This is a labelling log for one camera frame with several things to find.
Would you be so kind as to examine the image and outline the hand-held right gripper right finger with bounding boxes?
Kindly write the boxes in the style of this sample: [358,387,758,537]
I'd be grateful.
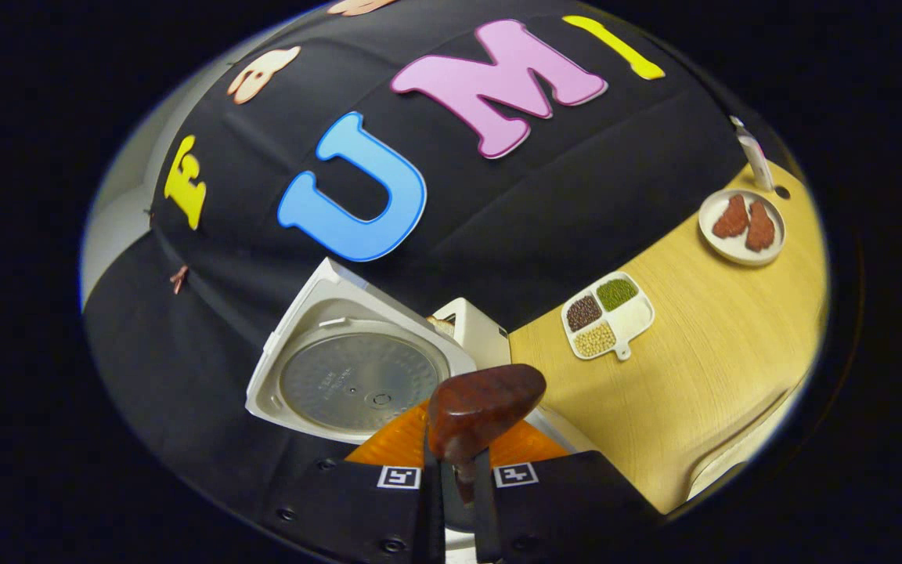
[471,419,662,564]

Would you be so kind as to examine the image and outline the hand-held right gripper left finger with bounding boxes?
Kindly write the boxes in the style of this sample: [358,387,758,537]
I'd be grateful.
[262,401,447,564]

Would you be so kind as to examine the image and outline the white rice cooker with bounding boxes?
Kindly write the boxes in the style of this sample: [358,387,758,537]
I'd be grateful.
[245,257,602,564]

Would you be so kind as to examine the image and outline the brown wooden spoon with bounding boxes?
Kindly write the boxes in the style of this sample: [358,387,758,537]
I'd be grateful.
[428,363,548,506]

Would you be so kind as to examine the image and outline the yellow beans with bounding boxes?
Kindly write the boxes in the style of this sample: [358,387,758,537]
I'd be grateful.
[574,322,617,358]

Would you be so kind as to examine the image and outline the white toaster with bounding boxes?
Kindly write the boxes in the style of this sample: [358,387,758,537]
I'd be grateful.
[429,298,512,371]

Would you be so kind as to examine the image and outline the brown beans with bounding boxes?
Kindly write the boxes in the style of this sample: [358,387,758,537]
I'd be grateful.
[566,295,603,331]

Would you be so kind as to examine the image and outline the white divided dish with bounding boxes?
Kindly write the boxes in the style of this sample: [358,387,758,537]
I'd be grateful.
[561,271,655,363]

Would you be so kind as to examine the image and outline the green beans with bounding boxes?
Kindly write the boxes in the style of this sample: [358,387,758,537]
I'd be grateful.
[597,278,639,312]

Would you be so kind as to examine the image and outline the white round plate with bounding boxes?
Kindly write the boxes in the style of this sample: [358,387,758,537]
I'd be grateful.
[698,188,787,267]

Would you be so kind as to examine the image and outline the red-brown sausage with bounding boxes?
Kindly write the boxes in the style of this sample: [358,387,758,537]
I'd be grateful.
[712,194,750,240]
[745,200,778,253]

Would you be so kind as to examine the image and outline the clear bottle pink label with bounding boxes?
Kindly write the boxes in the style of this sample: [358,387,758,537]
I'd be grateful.
[731,116,775,193]

